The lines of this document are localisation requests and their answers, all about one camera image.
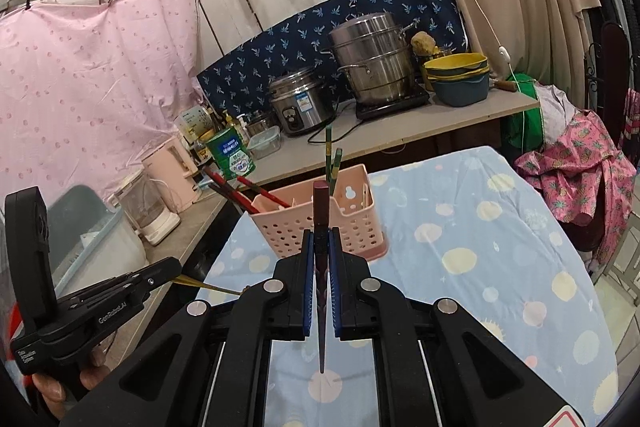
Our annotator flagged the white cord with switch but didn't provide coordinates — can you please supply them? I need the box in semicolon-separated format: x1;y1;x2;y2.
405;0;532;148

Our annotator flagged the navy printed cloth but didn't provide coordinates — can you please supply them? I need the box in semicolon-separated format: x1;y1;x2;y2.
196;0;469;118

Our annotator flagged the pink perforated utensil basket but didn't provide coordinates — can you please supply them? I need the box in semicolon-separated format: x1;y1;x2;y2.
249;163;389;262

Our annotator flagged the silver rice cooker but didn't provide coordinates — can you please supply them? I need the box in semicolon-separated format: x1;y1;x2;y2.
267;67;337;138

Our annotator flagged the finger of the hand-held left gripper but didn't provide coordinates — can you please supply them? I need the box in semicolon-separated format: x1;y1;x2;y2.
125;257;184;304

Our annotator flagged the blue bowl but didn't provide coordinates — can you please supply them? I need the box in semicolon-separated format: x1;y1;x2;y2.
432;72;491;108

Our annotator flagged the clear food container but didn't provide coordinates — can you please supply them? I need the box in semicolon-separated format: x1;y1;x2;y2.
247;126;282;160

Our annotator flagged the pink electric kettle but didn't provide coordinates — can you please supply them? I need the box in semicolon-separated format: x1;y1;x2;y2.
141;136;199;214

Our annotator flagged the pink dotted curtain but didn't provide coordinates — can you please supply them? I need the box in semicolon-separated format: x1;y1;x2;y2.
0;0;207;229

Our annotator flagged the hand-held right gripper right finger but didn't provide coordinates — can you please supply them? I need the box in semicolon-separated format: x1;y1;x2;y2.
327;228;573;427

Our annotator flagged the light blue printed tablecloth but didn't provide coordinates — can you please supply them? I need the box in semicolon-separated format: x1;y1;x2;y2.
197;146;622;427

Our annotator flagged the wooden board countertop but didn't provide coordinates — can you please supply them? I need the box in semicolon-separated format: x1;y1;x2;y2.
252;82;544;188

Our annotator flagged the pink pineapple print cloth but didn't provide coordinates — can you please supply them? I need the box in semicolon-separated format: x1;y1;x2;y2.
514;112;639;266

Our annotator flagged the dark wooden chair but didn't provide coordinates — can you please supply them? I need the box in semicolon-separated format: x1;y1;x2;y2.
584;22;640;254

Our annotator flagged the gold flower spoon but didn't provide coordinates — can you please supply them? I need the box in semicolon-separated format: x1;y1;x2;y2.
172;274;247;296

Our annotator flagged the stainless steel steamer pot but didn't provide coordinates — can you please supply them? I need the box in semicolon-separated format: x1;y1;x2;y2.
327;13;419;106

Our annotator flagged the green bag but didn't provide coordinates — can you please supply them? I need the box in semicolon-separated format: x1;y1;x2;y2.
502;74;549;158

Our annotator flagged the white clear-jar appliance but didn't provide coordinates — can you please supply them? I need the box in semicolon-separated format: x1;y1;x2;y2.
111;172;182;248

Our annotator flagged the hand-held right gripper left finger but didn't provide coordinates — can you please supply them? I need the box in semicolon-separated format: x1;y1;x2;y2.
59;228;314;427

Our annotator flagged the brown loofah sponge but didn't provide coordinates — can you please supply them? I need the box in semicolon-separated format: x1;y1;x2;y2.
411;32;436;56

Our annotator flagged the black power cable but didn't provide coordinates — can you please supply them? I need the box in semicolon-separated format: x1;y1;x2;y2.
306;102;362;146

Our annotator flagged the black induction cooktop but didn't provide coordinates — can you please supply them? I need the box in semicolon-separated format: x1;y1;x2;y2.
355;83;432;122

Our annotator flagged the person's left hand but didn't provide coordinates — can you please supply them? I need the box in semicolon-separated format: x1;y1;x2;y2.
32;351;112;416

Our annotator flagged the yellow bowl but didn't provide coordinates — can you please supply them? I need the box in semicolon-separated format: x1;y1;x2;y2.
423;53;490;82

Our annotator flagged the green tin can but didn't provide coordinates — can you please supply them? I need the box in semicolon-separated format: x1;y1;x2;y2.
206;129;257;180

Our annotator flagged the carved maroon chopstick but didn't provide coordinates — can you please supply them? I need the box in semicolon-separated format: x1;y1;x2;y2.
312;181;331;374

